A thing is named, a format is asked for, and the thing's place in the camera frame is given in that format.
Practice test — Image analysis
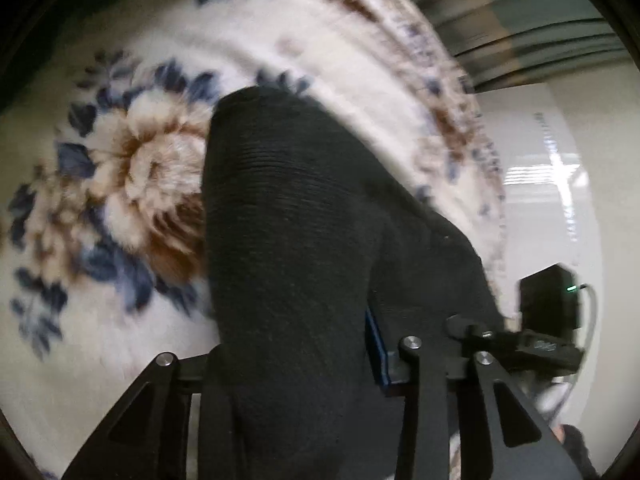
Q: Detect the floral white bed blanket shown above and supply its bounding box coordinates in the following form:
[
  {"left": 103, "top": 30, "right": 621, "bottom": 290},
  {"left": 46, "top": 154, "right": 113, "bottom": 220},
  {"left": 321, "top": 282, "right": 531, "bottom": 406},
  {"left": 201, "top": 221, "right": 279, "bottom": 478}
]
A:
[{"left": 1, "top": 0, "right": 506, "bottom": 479}]

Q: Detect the white headboard panel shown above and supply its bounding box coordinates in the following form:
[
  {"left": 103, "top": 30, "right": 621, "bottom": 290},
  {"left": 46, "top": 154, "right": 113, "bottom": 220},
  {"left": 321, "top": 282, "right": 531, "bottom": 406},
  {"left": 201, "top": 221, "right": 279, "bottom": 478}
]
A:
[{"left": 472, "top": 79, "right": 609, "bottom": 411}]

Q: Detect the black striped t-shirt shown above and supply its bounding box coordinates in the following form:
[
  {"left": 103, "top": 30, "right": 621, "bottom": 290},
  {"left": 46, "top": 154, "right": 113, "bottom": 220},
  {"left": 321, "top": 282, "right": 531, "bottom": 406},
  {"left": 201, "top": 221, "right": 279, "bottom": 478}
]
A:
[{"left": 203, "top": 87, "right": 503, "bottom": 479}]

